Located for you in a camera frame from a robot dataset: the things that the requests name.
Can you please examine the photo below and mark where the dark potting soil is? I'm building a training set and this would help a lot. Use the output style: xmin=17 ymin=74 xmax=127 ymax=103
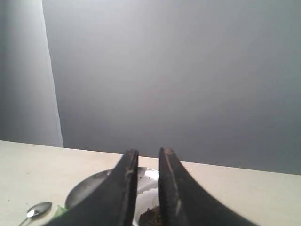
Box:
xmin=138 ymin=206 xmax=163 ymax=226

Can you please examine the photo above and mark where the round steel plate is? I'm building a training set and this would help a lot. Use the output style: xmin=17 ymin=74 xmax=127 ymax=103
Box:
xmin=64 ymin=166 xmax=160 ymax=226

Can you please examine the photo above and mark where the white door frame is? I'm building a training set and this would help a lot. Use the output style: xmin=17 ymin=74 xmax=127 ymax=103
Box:
xmin=41 ymin=0 xmax=63 ymax=147

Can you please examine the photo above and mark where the small steel spoon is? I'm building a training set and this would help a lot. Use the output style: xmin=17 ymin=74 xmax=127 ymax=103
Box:
xmin=18 ymin=202 xmax=53 ymax=226

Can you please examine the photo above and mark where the artificial red anthurium flower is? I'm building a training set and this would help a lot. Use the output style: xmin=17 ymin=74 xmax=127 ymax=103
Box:
xmin=52 ymin=205 xmax=68 ymax=219

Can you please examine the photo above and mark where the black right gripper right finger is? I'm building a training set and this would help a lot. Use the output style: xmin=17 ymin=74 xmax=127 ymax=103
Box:
xmin=158 ymin=148 xmax=254 ymax=226

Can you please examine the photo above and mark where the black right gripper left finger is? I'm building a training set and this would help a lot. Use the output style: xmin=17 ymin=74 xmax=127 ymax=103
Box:
xmin=48 ymin=149 xmax=138 ymax=226

